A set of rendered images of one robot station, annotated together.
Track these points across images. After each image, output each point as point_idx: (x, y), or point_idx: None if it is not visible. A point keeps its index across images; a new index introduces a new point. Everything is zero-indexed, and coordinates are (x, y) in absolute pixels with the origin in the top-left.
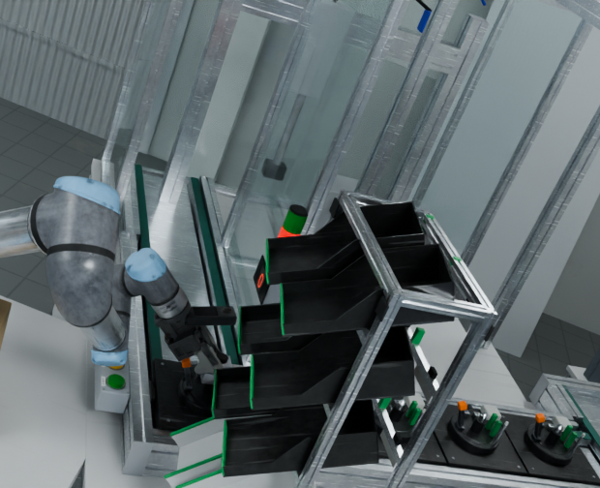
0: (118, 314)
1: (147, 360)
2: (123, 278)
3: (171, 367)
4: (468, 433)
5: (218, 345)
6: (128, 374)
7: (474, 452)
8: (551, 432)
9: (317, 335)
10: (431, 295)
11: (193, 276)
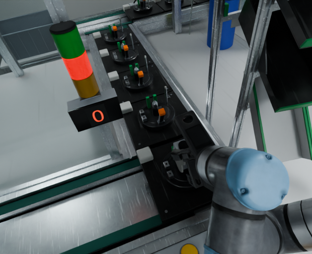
0: (273, 219)
1: (145, 235)
2: (264, 215)
3: (165, 202)
4: (129, 56)
5: (90, 189)
6: (195, 236)
7: (139, 56)
8: (113, 32)
9: None
10: None
11: None
